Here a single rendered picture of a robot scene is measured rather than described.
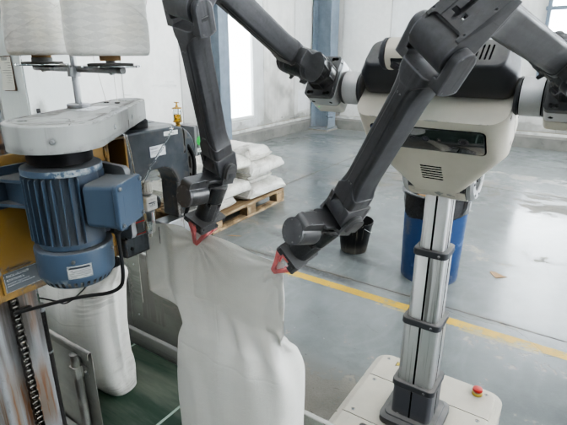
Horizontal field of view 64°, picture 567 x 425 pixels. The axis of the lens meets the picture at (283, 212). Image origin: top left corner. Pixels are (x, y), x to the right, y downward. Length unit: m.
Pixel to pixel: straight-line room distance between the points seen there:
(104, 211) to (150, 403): 1.00
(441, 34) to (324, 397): 1.90
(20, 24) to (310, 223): 0.77
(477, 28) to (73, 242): 0.78
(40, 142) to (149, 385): 1.17
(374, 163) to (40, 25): 0.80
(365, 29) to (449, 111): 8.52
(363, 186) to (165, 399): 1.19
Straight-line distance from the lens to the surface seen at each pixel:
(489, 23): 0.70
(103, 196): 0.92
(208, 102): 1.03
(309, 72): 1.20
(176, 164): 1.36
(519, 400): 2.57
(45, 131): 0.90
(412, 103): 0.74
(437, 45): 0.69
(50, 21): 1.23
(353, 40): 9.79
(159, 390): 1.83
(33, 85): 5.00
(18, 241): 1.14
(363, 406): 1.92
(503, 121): 1.18
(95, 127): 0.93
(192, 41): 0.96
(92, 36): 0.99
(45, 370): 1.37
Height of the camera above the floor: 1.54
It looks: 19 degrees down
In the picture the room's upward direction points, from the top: straight up
